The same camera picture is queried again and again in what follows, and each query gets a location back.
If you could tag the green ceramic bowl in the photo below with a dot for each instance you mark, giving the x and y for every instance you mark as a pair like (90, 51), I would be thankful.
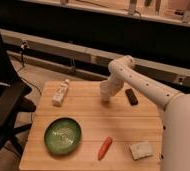
(62, 136)

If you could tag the white plastic bottle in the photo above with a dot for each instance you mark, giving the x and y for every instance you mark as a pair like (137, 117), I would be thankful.
(60, 93)

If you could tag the orange carrot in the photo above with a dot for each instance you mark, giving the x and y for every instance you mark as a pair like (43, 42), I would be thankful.
(104, 148)

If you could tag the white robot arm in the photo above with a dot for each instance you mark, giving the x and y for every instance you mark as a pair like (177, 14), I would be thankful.
(175, 106)

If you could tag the black office chair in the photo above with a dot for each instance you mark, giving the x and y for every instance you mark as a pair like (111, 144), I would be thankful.
(13, 100)

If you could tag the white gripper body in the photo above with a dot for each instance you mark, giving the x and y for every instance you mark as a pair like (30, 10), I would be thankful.
(113, 89)

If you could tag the beige sponge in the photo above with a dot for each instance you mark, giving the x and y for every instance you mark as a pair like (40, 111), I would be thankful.
(141, 150)

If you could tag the white ceramic cup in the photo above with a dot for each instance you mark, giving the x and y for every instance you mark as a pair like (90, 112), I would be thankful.
(104, 91)

